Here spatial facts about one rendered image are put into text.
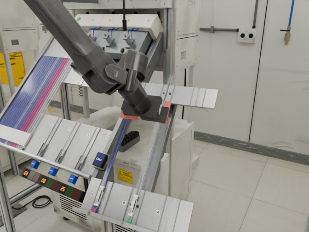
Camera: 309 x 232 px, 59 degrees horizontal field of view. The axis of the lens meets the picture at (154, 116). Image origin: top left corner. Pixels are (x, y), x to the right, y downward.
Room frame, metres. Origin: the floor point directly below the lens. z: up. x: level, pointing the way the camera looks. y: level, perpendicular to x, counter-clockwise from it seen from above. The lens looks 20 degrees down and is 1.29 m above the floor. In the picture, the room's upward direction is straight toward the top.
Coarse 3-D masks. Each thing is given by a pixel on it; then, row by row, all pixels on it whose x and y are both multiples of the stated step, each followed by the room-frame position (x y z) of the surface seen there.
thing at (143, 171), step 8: (168, 80) 0.95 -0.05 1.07; (168, 88) 0.92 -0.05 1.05; (160, 104) 0.89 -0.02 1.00; (152, 136) 0.81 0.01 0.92; (152, 144) 0.79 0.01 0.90; (144, 160) 0.76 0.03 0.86; (144, 168) 0.74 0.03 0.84; (144, 176) 0.73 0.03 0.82; (136, 192) 0.69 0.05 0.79; (128, 216) 0.64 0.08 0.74
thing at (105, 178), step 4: (124, 120) 0.88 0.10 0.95; (128, 120) 0.88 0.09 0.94; (124, 124) 0.87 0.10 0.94; (120, 128) 0.86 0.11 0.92; (124, 128) 0.86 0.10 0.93; (120, 132) 0.85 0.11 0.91; (124, 132) 0.86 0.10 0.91; (120, 136) 0.84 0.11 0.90; (116, 140) 0.83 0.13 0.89; (120, 140) 0.83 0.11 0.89; (116, 144) 0.82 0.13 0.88; (116, 148) 0.81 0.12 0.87; (112, 152) 0.80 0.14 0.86; (116, 152) 0.80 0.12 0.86; (112, 156) 0.79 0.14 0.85; (112, 160) 0.78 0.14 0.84; (108, 164) 0.78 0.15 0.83; (112, 164) 0.78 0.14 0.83; (108, 168) 0.77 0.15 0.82; (108, 172) 0.76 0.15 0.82; (104, 176) 0.75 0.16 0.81; (108, 176) 0.75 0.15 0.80; (104, 180) 0.74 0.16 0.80; (104, 184) 0.73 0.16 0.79; (92, 208) 0.69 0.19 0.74; (96, 208) 0.68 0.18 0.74; (96, 212) 0.68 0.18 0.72
